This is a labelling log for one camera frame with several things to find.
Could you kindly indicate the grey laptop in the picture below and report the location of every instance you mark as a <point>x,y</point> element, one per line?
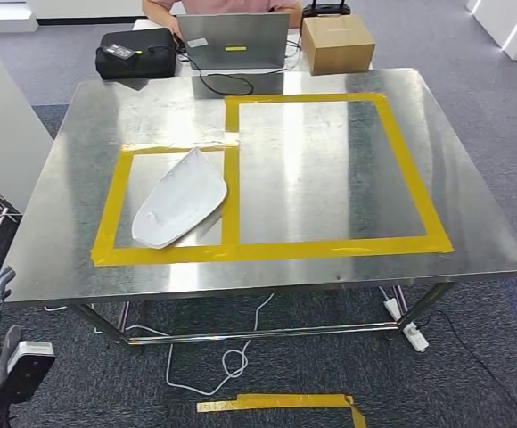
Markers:
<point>236,35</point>

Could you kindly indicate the black router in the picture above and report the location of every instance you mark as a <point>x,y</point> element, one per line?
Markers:
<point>325,9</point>

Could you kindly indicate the black carry bag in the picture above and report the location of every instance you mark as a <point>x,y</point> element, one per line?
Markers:
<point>143,65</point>

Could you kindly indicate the white curved plastic part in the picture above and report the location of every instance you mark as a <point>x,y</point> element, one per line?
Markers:
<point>183,201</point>

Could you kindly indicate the white power strip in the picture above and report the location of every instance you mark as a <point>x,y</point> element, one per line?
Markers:
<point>416,339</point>

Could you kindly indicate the steel workbench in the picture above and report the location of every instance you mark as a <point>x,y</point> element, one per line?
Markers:
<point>294,177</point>

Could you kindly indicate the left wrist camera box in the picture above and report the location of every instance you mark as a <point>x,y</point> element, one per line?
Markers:
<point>31,369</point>

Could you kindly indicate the yellow tape on workbench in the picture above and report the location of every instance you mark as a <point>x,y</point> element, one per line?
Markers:
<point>231,201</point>

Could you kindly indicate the white cabinet panel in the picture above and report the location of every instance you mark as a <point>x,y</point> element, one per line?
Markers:
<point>4,130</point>

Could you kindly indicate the brown cardboard box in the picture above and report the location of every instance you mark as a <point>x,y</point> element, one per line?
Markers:
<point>339,53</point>

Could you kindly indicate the person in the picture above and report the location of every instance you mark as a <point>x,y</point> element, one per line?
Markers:
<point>223,4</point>

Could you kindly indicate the white low plinth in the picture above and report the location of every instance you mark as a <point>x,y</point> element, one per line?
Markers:
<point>4,23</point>

